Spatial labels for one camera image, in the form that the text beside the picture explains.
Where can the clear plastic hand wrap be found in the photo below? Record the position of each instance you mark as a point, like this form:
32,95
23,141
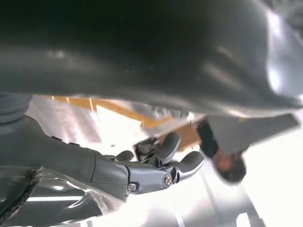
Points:
59,203

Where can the orange workbench edge strip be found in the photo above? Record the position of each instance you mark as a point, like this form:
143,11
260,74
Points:
111,106

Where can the person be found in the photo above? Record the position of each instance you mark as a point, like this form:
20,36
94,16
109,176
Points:
227,161

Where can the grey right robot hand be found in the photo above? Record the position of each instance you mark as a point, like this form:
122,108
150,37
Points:
59,159

